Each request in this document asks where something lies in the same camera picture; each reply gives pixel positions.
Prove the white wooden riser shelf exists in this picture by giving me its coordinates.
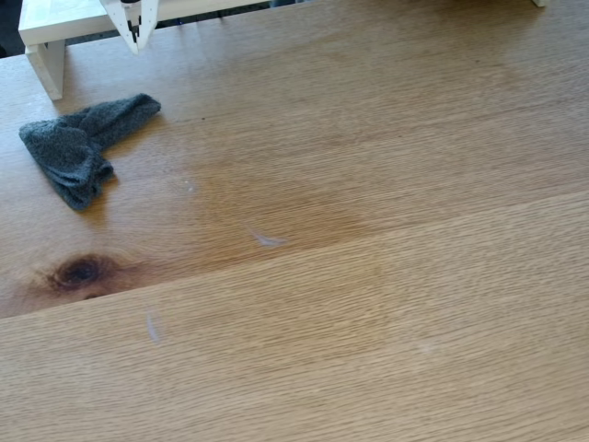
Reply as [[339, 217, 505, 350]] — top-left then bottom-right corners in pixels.
[[17, 0, 272, 101]]

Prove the dark grey cloth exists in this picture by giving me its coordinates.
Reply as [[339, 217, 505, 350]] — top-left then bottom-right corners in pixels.
[[18, 93, 163, 212]]

